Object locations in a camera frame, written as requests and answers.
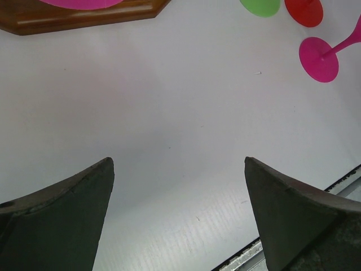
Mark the gold wire wine glass rack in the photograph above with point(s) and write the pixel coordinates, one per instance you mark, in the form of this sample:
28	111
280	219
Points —
25	18

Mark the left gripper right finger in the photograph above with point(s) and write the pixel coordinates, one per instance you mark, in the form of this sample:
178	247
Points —
304	226

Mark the red plastic wine glass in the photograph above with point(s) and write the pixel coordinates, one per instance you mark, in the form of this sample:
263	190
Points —
308	13

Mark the pink plastic wine glass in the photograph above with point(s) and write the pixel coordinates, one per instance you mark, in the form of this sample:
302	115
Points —
82	4
319	59

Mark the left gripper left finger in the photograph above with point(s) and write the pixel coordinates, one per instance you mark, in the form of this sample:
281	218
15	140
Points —
58	227

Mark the green plastic wine glass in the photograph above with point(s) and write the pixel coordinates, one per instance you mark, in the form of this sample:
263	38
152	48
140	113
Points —
262	8

